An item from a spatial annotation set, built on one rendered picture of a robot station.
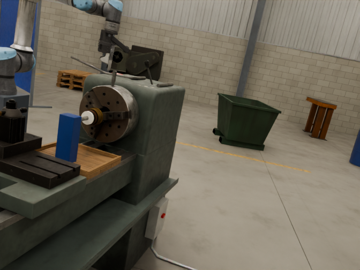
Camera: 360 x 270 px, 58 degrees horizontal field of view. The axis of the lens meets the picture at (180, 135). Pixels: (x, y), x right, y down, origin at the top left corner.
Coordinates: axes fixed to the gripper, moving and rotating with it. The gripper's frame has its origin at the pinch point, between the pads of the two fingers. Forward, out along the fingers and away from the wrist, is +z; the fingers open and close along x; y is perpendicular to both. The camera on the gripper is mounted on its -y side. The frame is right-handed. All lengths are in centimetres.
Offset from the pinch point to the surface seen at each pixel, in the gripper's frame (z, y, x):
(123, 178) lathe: 57, -18, 11
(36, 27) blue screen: -1, 108, -468
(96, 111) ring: 20.6, 3.2, 14.6
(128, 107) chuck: 16.3, -13.0, 10.6
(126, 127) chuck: 27.2, -13.8, 12.0
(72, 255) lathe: 77, 5, 54
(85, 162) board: 43, 5, 28
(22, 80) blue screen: 103, 129, -510
